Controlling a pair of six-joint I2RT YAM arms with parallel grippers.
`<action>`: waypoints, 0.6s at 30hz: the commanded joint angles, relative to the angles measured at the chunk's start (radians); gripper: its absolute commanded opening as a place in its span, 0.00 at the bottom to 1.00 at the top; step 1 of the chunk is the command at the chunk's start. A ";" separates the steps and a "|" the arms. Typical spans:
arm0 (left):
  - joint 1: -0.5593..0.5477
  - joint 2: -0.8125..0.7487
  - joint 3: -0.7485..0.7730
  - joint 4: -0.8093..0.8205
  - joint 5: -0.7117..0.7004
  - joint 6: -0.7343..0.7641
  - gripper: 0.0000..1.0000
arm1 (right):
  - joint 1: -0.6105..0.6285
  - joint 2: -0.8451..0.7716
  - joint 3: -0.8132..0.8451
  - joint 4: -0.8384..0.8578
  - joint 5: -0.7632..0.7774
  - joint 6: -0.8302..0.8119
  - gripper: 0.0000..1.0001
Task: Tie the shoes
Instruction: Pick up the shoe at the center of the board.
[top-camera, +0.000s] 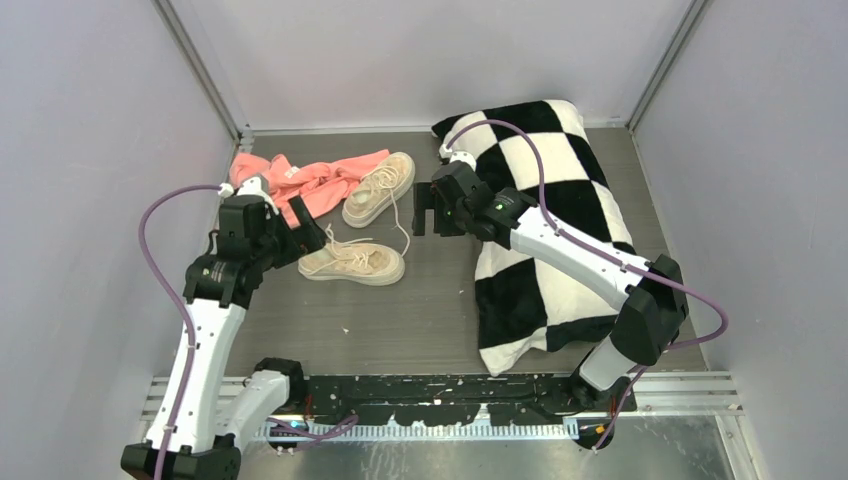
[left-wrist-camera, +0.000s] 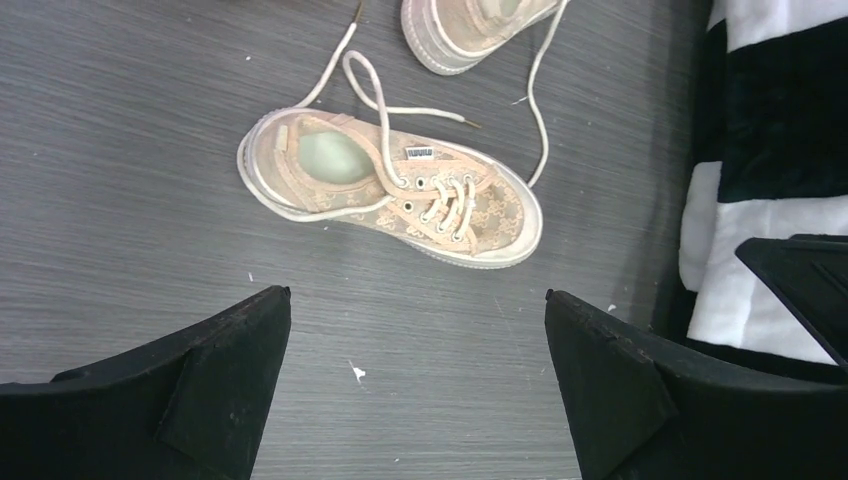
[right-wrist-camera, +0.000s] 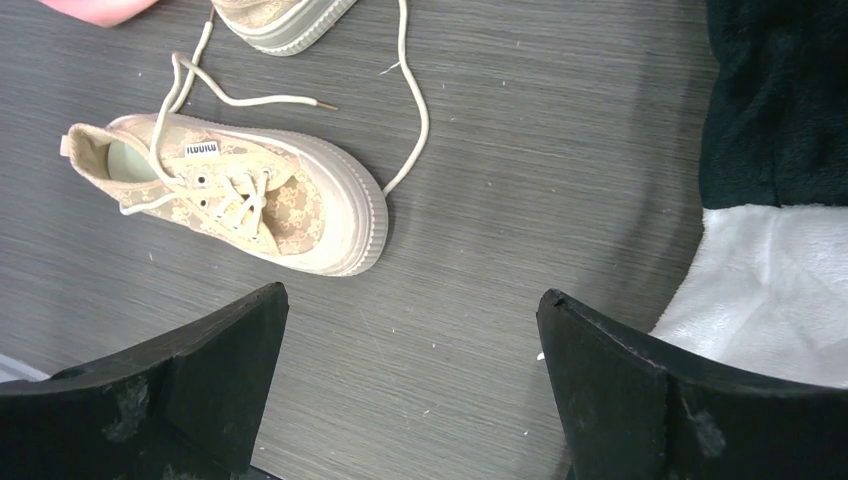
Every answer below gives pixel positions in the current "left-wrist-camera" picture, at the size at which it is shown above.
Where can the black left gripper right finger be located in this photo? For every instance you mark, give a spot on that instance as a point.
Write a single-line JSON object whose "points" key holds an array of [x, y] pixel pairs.
{"points": [[640, 406]]}

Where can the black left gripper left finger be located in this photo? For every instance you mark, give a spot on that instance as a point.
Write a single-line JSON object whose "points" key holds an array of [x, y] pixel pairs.
{"points": [[190, 405]]}

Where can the beige sneaker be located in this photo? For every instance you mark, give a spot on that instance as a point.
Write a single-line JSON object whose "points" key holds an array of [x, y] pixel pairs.
{"points": [[451, 37], [449, 201]]}

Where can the black white checkered pillow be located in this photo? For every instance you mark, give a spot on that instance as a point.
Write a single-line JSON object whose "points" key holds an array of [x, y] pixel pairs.
{"points": [[769, 147]]}

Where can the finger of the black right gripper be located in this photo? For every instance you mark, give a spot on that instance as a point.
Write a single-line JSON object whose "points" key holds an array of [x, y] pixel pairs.
{"points": [[808, 274]]}

